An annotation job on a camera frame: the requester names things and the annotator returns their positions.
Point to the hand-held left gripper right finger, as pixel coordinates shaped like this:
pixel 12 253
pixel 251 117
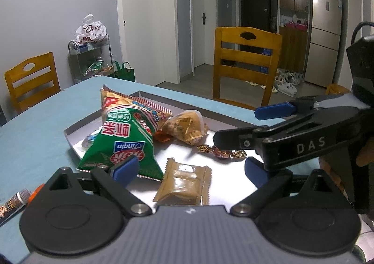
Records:
pixel 254 173

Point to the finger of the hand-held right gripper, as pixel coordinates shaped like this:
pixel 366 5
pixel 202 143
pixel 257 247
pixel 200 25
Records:
pixel 274 110
pixel 233 139

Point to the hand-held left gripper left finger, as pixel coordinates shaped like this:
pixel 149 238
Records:
pixel 125 169

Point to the gold red candy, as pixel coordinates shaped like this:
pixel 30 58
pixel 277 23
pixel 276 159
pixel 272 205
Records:
pixel 222 152

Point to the white shallow cardboard tray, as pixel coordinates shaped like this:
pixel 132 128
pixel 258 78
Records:
pixel 228 176

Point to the person's right hand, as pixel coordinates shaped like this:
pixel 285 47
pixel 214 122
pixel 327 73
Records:
pixel 366 152

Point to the pile of light shoes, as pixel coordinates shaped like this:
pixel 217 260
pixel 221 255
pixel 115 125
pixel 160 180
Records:
pixel 287 84

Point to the green snack bag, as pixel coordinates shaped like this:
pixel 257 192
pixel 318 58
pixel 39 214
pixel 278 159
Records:
pixel 122 135

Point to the small blue packet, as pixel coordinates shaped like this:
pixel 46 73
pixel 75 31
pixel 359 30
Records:
pixel 90 141

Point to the wooden chair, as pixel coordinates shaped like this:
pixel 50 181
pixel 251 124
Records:
pixel 337 89
pixel 32 82
pixel 242 59

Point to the small orange packet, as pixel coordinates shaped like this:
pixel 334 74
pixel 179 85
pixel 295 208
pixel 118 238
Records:
pixel 162 136

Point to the clear bag of yellow candies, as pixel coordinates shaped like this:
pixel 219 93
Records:
pixel 184 126

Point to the brown clear-window snack packet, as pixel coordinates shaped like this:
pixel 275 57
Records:
pixel 181 185

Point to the red yellow striped snack bag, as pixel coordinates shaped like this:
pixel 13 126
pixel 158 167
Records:
pixel 125 100

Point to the white refrigerator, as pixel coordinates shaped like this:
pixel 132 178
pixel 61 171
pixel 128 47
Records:
pixel 323 38

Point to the pink items on cabinet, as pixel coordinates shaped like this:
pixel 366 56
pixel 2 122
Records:
pixel 295 24

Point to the green tote bag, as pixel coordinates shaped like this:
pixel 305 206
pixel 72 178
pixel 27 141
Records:
pixel 125 73

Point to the pile of packets on cart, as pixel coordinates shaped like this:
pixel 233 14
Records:
pixel 98 68

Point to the dark entrance door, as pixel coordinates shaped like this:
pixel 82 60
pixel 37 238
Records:
pixel 257 3

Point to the patterned snack stick packet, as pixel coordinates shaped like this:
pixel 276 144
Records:
pixel 14 205

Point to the metal rack cart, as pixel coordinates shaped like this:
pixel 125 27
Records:
pixel 84 56

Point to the white printed plastic bag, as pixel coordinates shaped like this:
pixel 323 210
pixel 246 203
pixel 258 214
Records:
pixel 90 31

